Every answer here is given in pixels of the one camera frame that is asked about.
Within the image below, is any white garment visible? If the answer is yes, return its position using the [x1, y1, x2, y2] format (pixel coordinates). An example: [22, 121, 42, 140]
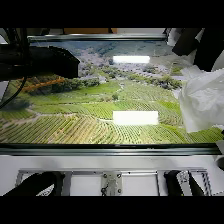
[166, 27, 224, 134]

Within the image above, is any black cable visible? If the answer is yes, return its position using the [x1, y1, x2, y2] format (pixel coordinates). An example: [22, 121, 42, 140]
[0, 76, 28, 110]

